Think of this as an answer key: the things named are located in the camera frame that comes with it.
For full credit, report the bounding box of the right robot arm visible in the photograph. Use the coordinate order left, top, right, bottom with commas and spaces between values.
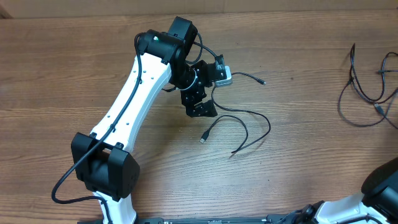
293, 158, 397, 224

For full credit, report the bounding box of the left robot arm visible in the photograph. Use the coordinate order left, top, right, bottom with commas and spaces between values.
71, 17, 226, 223

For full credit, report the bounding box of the black usb cable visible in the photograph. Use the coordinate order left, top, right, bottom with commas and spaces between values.
349, 42, 398, 105
337, 79, 398, 130

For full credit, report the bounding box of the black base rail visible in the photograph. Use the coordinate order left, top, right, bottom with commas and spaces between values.
133, 211, 300, 224

